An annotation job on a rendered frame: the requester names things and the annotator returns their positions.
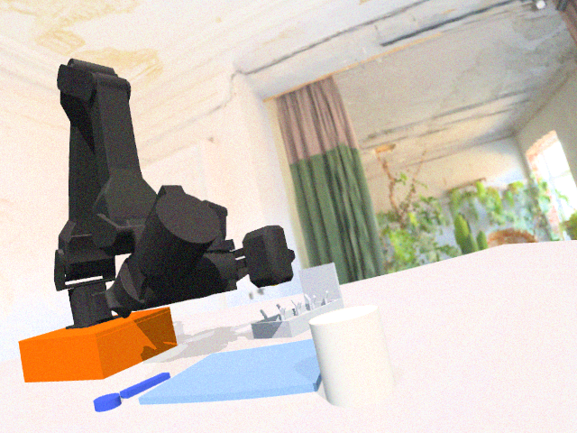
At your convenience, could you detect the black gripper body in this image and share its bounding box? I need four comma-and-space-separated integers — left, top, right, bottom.
183, 225, 294, 301

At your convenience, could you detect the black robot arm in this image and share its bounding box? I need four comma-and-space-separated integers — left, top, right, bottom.
53, 58, 236, 329

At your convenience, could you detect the white cylinder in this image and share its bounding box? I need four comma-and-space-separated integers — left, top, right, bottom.
308, 305, 396, 408

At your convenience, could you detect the light blue flat mat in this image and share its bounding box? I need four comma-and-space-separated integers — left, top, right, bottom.
138, 338, 322, 405

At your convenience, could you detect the grey dish rack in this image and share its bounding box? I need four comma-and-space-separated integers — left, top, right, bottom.
251, 263, 344, 339

